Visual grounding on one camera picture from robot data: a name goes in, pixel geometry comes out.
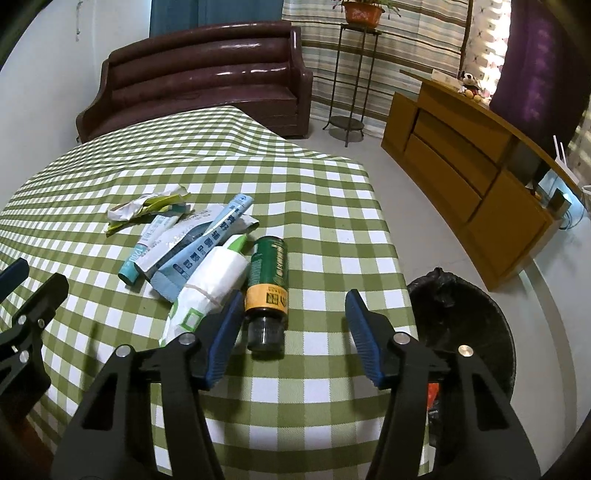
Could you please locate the light blue toothpaste tube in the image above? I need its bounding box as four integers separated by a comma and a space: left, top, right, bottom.
149, 194, 253, 303

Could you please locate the teal white tube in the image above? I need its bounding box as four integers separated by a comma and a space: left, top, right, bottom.
117, 213, 183, 286

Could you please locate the white green plastic pouch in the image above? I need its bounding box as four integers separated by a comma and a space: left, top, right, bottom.
159, 234, 249, 347

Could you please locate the green spray bottle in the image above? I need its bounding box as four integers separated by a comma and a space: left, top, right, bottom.
245, 236, 288, 358

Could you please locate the green white wrapper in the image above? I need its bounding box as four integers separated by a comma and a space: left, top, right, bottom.
105, 185, 191, 237

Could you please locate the white grey tube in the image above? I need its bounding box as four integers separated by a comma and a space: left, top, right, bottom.
134, 204, 224, 279

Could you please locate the orange trash in bin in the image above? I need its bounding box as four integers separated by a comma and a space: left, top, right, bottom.
427, 382, 440, 410

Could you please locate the black trash bin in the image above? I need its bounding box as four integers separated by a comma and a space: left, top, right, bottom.
406, 267, 518, 444

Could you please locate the green checkered tablecloth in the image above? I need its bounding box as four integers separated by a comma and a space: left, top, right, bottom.
1, 107, 417, 479

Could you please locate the wooden TV cabinet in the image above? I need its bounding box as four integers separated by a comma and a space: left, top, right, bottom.
382, 79, 582, 290

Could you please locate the small dark box on cabinet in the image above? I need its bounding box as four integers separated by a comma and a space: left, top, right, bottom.
547, 188, 571, 220

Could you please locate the black metal plant stand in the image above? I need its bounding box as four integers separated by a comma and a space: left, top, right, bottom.
322, 23, 383, 148

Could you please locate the white wifi router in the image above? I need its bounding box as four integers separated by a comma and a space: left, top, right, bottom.
553, 136, 582, 187

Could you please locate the Mickey Mouse plush toy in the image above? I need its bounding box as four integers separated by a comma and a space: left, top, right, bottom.
459, 71, 490, 105

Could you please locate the white flat box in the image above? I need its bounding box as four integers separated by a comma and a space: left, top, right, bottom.
431, 69, 463, 90

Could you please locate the striped curtain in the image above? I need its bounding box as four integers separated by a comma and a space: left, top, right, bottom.
283, 1, 470, 134

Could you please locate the blue curtain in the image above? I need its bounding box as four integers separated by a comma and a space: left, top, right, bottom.
149, 0, 283, 37

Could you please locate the dark red leather sofa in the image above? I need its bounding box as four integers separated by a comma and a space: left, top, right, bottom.
76, 20, 314, 142

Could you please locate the dark purple curtain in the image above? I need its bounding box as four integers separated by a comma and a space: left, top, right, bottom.
490, 1, 590, 155

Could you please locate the patterned beige curtain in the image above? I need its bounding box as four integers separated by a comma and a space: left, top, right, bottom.
462, 0, 512, 95

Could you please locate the potted plant terracotta pot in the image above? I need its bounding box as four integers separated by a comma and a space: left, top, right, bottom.
332, 0, 401, 30

